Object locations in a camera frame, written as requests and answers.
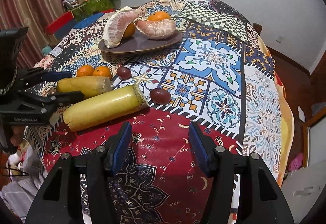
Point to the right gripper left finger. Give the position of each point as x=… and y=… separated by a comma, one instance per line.
x=104, y=163

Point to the white wall socket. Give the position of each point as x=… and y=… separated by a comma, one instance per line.
x=279, y=39

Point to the white crumpled cloth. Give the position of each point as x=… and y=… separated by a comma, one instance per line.
x=20, y=193

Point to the large orange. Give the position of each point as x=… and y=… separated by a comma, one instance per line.
x=158, y=16
x=129, y=32

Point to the blue patchwork bed quilt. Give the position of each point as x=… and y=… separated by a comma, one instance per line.
x=91, y=20

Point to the red box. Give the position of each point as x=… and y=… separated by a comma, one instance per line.
x=61, y=25

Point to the pomelo wedge with rind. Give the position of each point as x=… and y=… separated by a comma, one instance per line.
x=117, y=24

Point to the purple round plate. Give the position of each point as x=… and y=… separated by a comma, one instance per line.
x=139, y=43

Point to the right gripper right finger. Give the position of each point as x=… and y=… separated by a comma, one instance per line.
x=217, y=163

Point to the patchwork patterned tablecloth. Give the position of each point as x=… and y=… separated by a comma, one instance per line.
x=220, y=76

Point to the peeled pomelo wedge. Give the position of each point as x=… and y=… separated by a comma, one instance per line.
x=156, y=30

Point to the striped red gold curtain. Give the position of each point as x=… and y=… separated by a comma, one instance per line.
x=36, y=15

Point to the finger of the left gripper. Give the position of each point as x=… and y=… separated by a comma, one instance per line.
x=34, y=76
x=59, y=100

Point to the green storage box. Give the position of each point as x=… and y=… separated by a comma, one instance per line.
x=90, y=7

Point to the small tangerine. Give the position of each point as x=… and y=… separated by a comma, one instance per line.
x=102, y=71
x=85, y=71

